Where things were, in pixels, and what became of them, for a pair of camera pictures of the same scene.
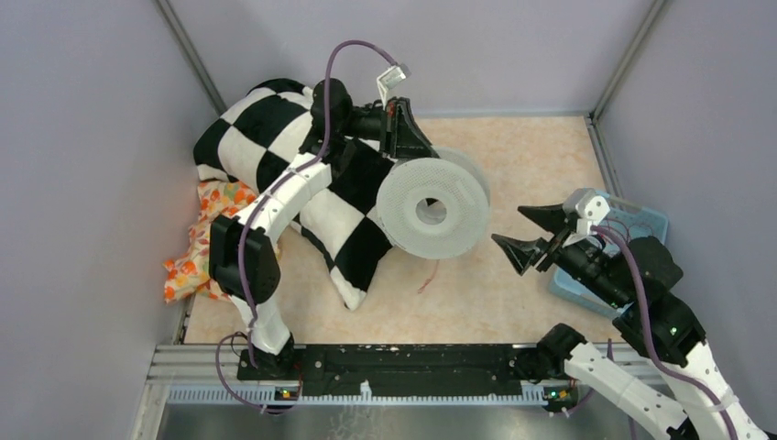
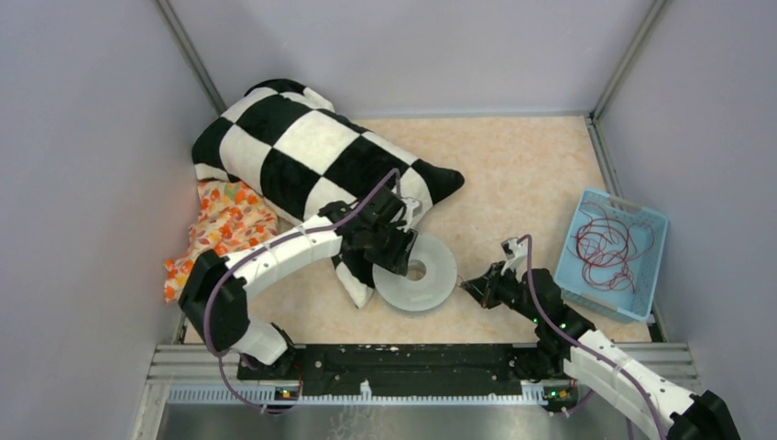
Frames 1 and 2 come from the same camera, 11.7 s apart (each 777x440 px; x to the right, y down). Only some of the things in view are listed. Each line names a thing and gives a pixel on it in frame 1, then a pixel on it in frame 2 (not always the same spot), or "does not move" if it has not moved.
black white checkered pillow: x=269 y=124 does not move
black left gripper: x=398 y=133 -> x=397 y=258
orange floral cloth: x=191 y=273 does not move
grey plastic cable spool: x=435 y=208 -> x=441 y=274
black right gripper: x=520 y=252 -> x=481 y=289
